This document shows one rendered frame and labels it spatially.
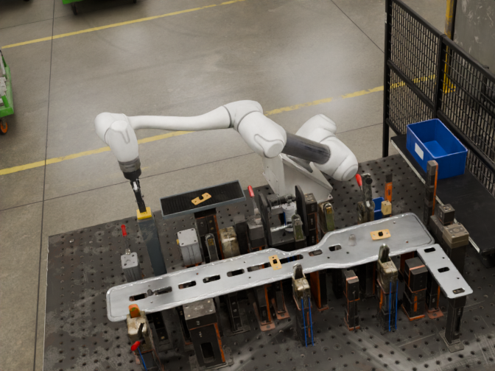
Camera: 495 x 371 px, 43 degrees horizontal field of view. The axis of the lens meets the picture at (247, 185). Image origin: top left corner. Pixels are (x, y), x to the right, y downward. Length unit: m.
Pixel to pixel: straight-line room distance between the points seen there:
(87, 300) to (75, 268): 0.25
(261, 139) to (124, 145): 0.57
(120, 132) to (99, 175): 2.72
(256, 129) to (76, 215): 2.48
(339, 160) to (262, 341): 0.95
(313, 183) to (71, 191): 2.40
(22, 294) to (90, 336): 1.48
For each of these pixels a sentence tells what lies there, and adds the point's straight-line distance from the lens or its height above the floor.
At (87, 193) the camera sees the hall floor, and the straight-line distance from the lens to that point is 5.02.
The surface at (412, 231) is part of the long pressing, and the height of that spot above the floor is 1.00.
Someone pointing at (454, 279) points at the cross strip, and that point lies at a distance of 2.57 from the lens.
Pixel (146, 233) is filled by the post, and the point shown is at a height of 1.07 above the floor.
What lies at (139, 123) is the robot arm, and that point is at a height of 1.51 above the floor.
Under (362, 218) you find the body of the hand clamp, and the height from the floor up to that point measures 1.00.
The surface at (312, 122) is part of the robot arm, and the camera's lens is 3.21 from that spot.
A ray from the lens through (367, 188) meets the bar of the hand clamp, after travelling 2.73.
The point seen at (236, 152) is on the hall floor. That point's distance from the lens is 5.09.
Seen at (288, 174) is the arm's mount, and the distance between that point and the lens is 3.18.
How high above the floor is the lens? 2.83
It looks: 37 degrees down
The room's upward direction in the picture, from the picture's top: 8 degrees counter-clockwise
